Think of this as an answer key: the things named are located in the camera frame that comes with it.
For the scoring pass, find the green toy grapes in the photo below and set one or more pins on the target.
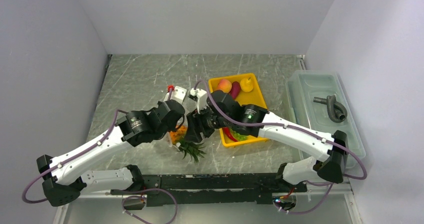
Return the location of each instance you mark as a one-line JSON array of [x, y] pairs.
[[240, 137]]

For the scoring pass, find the yellow toy pear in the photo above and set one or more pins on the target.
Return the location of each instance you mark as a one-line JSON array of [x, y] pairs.
[[246, 85]]

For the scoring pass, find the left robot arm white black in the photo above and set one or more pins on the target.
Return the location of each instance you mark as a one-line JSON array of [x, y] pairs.
[[67, 176]]

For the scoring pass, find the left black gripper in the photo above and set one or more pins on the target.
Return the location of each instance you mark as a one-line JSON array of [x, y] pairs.
[[172, 128]]

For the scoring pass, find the orange toy pineapple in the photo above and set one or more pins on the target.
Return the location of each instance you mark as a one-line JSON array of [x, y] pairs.
[[194, 150]]

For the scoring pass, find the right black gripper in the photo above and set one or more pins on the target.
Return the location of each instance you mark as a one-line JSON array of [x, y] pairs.
[[195, 125]]

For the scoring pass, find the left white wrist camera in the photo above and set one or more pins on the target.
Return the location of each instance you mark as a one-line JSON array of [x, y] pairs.
[[175, 93]]

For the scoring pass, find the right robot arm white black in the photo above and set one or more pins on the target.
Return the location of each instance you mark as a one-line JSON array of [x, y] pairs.
[[328, 152]]

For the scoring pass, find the clear plastic storage box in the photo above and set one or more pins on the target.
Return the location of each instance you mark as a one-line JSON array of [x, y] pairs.
[[302, 87]]

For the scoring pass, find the toy peach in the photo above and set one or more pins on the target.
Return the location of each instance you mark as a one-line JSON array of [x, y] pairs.
[[224, 85]]

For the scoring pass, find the clear dotted zip top bag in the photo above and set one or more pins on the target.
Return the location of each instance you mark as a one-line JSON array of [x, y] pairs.
[[175, 130]]

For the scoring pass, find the red toy chili pepper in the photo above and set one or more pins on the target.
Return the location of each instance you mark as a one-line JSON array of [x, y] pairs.
[[228, 133]]

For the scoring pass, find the purple toy eggplant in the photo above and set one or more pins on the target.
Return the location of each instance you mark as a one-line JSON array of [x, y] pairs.
[[235, 90]]

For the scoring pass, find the black base frame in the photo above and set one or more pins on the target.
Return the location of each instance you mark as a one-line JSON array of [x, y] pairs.
[[259, 188]]

